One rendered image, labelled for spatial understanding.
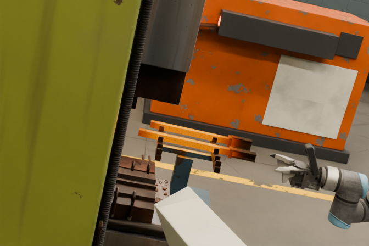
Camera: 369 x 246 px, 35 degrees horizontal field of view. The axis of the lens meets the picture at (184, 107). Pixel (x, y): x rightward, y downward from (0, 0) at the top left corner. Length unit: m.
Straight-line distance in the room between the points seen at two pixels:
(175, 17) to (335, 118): 4.16
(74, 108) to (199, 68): 3.99
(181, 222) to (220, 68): 4.03
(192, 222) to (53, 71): 0.37
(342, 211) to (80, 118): 1.39
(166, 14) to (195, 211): 0.46
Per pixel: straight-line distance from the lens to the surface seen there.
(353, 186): 2.26
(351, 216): 2.32
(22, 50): 1.09
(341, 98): 5.36
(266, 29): 4.88
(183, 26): 1.33
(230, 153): 2.16
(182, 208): 1.12
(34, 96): 1.11
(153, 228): 1.53
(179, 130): 2.27
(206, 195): 2.42
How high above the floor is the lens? 1.68
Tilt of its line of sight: 17 degrees down
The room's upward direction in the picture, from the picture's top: 13 degrees clockwise
